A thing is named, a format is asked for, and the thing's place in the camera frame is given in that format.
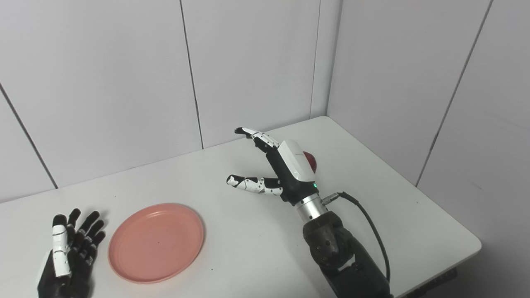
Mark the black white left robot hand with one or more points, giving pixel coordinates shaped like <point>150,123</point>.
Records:
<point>76,269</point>

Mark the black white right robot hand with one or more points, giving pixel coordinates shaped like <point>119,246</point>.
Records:
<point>294,165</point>

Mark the red apple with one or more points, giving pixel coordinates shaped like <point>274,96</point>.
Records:
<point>311,161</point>

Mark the pink plastic plate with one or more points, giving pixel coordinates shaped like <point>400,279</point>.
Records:
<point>157,242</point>

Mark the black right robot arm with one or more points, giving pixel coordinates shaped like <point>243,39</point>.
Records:
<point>339,256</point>

